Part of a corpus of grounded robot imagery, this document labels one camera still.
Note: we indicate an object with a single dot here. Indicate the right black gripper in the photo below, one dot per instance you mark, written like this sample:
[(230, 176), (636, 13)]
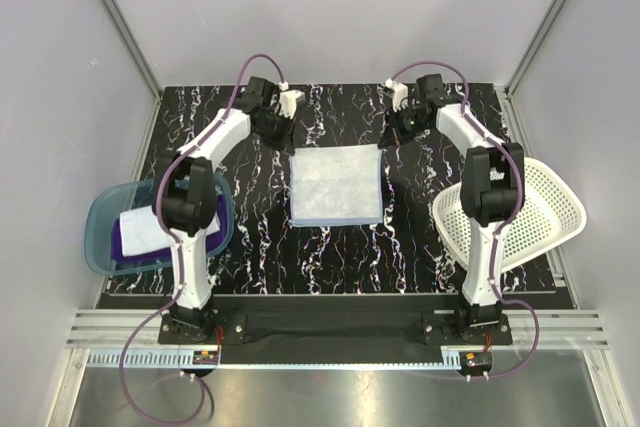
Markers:
[(393, 135)]

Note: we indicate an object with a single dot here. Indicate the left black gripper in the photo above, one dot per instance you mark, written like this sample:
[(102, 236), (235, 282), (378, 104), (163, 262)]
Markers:
[(285, 141)]

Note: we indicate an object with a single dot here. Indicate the light blue towel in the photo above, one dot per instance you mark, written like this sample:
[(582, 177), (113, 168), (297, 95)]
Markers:
[(336, 186)]

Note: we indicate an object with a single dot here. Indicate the purple towel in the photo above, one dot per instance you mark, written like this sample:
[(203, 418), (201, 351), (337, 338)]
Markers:
[(117, 247)]

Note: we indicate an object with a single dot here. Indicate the white towel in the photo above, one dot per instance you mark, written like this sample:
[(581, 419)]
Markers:
[(140, 232)]

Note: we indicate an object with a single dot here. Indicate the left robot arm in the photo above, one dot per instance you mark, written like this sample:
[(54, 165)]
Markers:
[(186, 199)]

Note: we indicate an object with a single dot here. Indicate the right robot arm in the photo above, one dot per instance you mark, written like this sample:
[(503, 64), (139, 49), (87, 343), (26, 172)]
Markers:
[(491, 190)]

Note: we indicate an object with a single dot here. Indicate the white perforated laundry basket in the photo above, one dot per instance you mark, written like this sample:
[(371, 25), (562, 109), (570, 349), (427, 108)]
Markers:
[(551, 215)]

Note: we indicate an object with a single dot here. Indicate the blue transparent plastic bin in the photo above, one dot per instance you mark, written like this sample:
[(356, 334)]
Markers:
[(122, 236)]

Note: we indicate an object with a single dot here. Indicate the left orange connector box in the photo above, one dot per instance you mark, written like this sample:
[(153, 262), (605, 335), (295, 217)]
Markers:
[(206, 357)]

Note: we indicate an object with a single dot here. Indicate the orange connector box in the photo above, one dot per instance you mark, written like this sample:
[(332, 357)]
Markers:
[(477, 360), (206, 357)]

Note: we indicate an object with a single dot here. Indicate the right orange connector box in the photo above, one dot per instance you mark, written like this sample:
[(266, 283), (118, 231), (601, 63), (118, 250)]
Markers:
[(477, 360)]

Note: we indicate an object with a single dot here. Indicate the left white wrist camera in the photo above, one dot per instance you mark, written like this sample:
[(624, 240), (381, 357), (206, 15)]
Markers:
[(289, 101)]

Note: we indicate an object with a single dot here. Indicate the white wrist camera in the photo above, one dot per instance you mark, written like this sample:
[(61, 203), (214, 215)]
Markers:
[(289, 101), (399, 94)]

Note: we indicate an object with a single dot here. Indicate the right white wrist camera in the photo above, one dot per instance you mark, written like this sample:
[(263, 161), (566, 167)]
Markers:
[(399, 94)]

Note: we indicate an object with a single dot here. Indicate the white slotted cable duct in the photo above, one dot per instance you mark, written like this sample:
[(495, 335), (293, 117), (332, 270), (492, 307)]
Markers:
[(183, 358)]

